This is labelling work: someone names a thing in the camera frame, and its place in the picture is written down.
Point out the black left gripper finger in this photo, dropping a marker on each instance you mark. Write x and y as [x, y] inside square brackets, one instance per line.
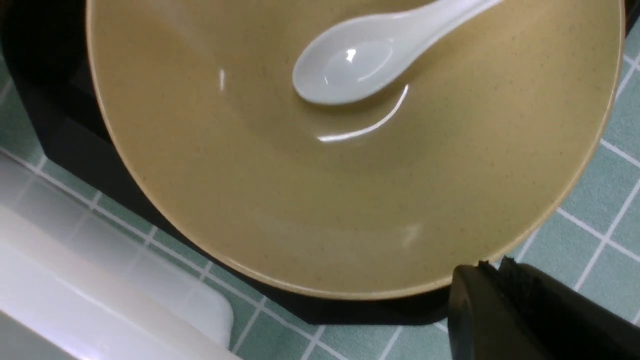
[518, 312]

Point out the yellow noodle bowl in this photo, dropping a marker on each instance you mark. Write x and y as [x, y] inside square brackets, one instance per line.
[300, 200]

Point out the white ceramic soup spoon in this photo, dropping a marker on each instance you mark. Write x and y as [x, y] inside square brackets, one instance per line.
[355, 59]

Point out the large white plastic tub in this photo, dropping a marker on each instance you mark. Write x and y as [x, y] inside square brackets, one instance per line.
[74, 287]

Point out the black plastic serving tray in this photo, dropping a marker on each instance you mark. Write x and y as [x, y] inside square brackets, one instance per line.
[65, 135]

